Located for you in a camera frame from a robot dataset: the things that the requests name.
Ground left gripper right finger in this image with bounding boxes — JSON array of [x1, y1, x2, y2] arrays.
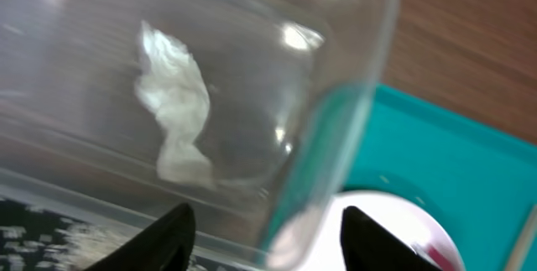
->
[[340, 206, 441, 271]]

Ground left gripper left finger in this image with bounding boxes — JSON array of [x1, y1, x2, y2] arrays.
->
[[86, 203, 196, 271]]

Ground rice and food scraps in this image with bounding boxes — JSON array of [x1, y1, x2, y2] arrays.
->
[[1, 222, 130, 271]]

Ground white tissue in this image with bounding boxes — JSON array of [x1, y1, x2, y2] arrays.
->
[[135, 21, 216, 189]]

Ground red snack wrapper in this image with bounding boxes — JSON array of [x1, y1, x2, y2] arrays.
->
[[412, 244, 456, 271]]

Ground black waste tray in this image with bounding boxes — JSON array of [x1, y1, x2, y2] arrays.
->
[[0, 197, 269, 271]]

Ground pink round plate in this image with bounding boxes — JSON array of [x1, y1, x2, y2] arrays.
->
[[265, 190, 466, 271]]

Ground teal plastic tray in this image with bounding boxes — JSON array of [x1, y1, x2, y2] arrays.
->
[[258, 85, 536, 270]]

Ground left wooden chopstick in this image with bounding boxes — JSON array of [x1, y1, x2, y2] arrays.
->
[[503, 205, 536, 271]]

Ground clear plastic bin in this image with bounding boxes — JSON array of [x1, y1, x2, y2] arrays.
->
[[1, 0, 399, 270]]

